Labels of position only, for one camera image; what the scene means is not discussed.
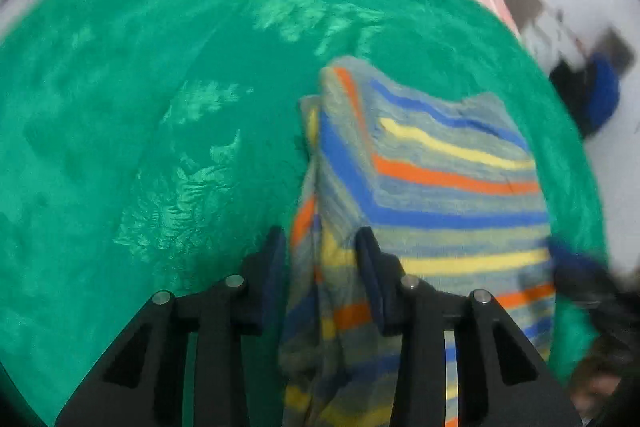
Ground green floral blanket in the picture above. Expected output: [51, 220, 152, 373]
[0, 0, 608, 427]

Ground blue cloth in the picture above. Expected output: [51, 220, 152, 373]
[580, 54, 621, 132]

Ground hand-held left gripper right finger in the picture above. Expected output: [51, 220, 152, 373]
[356, 227, 583, 427]

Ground black jacket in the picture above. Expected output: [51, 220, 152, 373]
[549, 59, 601, 140]

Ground striped knit garment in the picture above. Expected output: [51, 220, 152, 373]
[277, 54, 558, 427]

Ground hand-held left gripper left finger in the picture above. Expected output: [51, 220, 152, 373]
[55, 226, 287, 427]

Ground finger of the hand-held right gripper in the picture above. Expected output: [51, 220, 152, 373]
[547, 237, 621, 313]

